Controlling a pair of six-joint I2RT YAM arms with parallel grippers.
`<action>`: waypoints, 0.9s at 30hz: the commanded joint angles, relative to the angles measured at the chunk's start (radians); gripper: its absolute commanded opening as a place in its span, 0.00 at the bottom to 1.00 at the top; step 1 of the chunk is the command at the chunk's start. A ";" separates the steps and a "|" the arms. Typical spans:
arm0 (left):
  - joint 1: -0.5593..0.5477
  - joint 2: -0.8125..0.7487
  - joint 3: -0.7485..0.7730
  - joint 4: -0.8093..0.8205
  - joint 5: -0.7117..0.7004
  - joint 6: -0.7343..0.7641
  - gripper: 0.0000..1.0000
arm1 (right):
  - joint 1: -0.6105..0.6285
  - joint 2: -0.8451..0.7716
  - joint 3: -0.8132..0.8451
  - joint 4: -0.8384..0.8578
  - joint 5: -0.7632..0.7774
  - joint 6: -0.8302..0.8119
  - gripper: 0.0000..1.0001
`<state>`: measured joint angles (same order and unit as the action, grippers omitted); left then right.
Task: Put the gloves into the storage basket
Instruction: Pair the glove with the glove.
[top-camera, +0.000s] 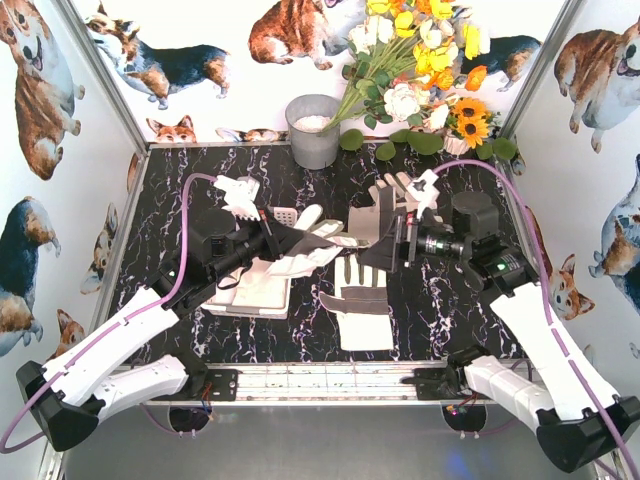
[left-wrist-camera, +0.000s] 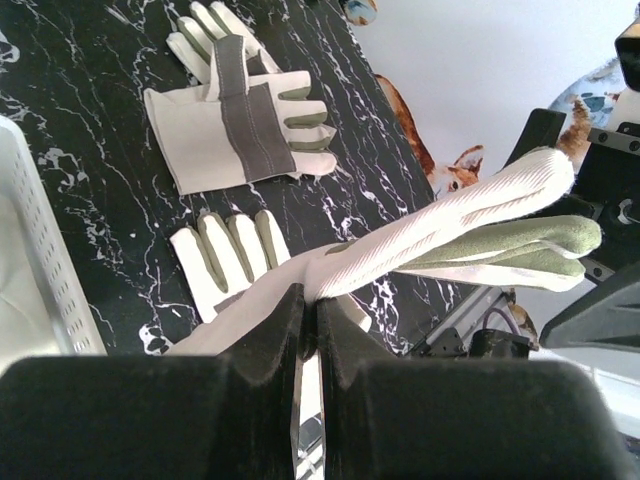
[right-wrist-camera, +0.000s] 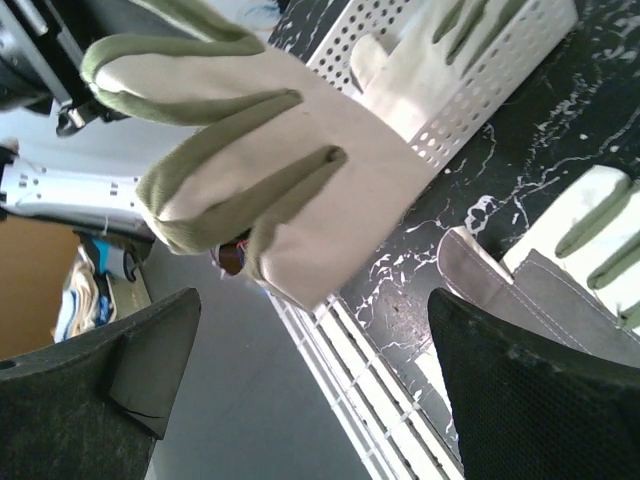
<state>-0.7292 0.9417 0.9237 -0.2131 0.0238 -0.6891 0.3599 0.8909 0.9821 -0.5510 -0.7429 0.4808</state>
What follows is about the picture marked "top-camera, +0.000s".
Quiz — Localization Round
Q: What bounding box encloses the white glove green trim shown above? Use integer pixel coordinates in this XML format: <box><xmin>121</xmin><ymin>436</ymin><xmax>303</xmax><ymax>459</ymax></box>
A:
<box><xmin>319</xmin><ymin>255</ymin><xmax>394</xmax><ymax>352</ymax></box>

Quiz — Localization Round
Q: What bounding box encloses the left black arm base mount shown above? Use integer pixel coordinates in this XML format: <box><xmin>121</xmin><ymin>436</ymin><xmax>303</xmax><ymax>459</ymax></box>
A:
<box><xmin>153</xmin><ymin>357</ymin><xmax>239</xmax><ymax>402</ymax></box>

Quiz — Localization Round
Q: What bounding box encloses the grey metal bucket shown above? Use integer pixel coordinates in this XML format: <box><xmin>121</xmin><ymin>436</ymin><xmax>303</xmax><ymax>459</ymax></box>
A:
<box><xmin>285</xmin><ymin>94</ymin><xmax>340</xmax><ymax>170</ymax></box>

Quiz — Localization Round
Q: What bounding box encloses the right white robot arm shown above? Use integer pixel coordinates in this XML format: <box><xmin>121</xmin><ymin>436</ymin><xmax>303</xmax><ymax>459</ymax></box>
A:
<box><xmin>358</xmin><ymin>170</ymin><xmax>639</xmax><ymax>473</ymax></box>

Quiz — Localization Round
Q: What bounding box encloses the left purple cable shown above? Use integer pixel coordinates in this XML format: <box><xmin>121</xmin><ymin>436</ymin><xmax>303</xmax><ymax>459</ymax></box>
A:
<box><xmin>0</xmin><ymin>172</ymin><xmax>221</xmax><ymax>451</ymax></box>

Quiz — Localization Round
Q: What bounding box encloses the white grey work glove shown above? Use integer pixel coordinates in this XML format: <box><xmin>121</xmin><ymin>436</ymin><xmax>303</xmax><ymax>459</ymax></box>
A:
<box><xmin>211</xmin><ymin>260</ymin><xmax>289</xmax><ymax>309</ymax></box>

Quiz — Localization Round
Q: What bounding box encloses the white perforated storage basket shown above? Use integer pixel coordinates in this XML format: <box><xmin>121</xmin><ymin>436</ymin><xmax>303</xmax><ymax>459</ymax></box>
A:
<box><xmin>190</xmin><ymin>208</ymin><xmax>291</xmax><ymax>319</ymax></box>

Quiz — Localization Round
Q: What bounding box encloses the small white sunflower pot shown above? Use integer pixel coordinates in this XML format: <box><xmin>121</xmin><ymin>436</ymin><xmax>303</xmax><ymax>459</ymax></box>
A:
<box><xmin>443</xmin><ymin>133</ymin><xmax>471</xmax><ymax>156</ymax></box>

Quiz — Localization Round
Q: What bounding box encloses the purple cable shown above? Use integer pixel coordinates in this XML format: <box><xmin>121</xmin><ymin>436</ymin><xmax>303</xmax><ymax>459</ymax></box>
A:
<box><xmin>432</xmin><ymin>159</ymin><xmax>636</xmax><ymax>480</ymax></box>
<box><xmin>0</xmin><ymin>172</ymin><xmax>221</xmax><ymax>451</ymax></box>

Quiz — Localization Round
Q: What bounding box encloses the aluminium front rail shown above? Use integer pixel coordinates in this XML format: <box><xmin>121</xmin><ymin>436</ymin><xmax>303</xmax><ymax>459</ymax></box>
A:
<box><xmin>57</xmin><ymin>362</ymin><xmax>601</xmax><ymax>407</ymax></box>

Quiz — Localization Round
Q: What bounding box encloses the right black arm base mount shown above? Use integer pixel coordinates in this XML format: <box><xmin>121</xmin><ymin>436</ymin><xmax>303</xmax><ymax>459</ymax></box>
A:
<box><xmin>400</xmin><ymin>345</ymin><xmax>494</xmax><ymax>401</ymax></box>

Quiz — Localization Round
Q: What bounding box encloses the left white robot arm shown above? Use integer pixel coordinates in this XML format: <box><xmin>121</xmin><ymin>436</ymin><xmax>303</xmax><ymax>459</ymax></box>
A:
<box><xmin>14</xmin><ymin>174</ymin><xmax>356</xmax><ymax>452</ymax></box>

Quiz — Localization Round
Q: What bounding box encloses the artificial flower bouquet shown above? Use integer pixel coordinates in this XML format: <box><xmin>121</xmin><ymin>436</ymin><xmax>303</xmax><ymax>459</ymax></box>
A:
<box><xmin>332</xmin><ymin>1</ymin><xmax>535</xmax><ymax>161</ymax></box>

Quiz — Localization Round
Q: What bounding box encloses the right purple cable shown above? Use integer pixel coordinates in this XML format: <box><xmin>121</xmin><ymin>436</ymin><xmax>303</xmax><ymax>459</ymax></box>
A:
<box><xmin>432</xmin><ymin>159</ymin><xmax>636</xmax><ymax>480</ymax></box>

